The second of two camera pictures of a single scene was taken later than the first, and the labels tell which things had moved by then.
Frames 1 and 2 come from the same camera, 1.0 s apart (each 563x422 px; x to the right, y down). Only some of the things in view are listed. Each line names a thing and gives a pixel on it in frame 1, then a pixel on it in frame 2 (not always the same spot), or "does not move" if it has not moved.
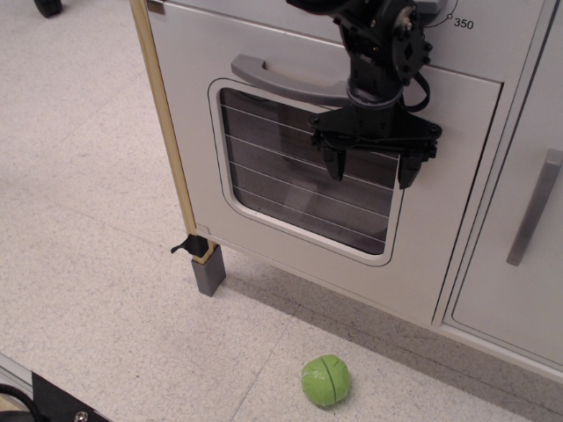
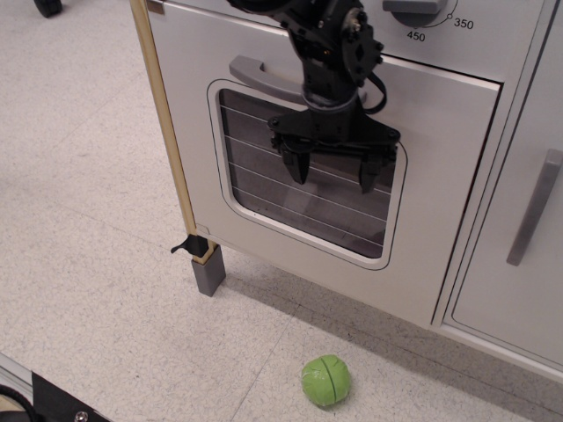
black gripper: x=391 y=127 to x=338 y=127
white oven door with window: x=241 y=82 does not move
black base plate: x=53 y=403 does not move
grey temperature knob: x=427 y=12 does not move
